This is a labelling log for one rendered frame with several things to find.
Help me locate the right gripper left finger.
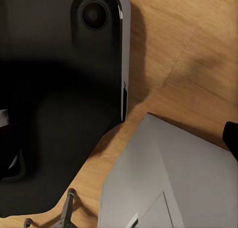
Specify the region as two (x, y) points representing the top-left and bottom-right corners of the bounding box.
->
(0, 122), (26, 181)

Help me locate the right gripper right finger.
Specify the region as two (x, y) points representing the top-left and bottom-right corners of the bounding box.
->
(222, 122), (238, 161)

